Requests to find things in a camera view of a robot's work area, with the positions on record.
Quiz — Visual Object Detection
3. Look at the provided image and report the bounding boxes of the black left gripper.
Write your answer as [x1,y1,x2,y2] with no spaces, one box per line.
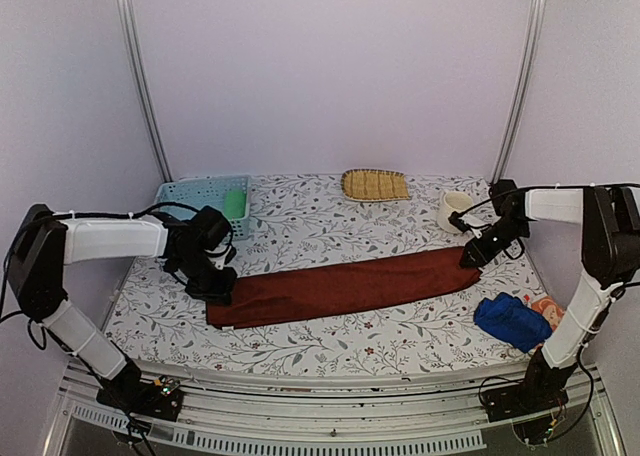
[173,249,238,304]

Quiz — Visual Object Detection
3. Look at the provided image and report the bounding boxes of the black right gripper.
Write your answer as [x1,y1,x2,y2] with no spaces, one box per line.
[460,217,530,267]

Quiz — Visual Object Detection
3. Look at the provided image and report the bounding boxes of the brown towel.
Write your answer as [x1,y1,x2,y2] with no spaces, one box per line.
[206,247,481,329]

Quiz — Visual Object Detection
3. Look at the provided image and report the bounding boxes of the green microfiber towel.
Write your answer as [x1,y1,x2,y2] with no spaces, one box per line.
[223,189,247,220]

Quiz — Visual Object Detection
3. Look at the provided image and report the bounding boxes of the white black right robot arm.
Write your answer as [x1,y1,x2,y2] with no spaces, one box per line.
[460,180,639,412]

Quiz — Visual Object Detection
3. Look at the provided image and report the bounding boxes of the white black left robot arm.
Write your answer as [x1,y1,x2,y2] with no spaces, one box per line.
[3,203,237,410]

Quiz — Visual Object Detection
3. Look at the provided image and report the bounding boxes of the cream cylindrical cup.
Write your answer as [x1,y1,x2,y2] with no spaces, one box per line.
[436,191,473,235]

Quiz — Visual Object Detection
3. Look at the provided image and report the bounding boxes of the blue rolled towel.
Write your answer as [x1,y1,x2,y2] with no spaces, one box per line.
[473,292,552,353]

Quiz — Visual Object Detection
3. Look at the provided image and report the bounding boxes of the orange patterned towel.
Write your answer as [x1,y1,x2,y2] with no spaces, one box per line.
[520,295,565,353]

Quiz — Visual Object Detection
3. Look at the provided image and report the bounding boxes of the light blue plastic basket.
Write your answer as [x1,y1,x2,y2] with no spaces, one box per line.
[155,175,251,240]

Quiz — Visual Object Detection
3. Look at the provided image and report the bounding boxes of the woven bamboo tray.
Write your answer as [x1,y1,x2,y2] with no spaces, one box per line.
[341,169,410,202]

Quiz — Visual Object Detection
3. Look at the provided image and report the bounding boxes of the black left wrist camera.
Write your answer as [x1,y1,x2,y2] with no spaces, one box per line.
[189,206,233,253]

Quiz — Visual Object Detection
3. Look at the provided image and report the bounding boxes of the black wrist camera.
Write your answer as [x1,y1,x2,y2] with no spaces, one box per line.
[489,179,517,216]
[189,206,233,253]

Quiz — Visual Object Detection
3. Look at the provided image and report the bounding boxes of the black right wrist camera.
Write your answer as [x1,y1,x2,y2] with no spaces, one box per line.
[489,179,517,216]

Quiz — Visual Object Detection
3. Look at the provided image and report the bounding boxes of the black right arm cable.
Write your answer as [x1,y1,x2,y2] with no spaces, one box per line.
[448,181,640,445]

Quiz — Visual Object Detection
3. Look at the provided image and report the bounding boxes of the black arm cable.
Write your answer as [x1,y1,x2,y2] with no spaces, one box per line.
[0,201,201,327]
[448,181,640,445]

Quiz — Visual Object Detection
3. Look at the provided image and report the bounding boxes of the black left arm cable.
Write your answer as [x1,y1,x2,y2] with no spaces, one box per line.
[0,201,201,327]

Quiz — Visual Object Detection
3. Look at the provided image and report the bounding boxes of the aluminium front rail base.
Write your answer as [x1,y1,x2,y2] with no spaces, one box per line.
[44,362,626,455]

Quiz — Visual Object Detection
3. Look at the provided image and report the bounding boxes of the right aluminium frame post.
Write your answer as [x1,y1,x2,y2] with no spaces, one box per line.
[491,0,546,184]

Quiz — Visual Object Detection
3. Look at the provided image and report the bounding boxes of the aluminium frame post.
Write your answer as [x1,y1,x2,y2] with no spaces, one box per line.
[116,0,173,183]
[491,0,546,184]

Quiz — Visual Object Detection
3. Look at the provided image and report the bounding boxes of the left aluminium frame post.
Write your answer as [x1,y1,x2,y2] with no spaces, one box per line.
[116,0,173,183]

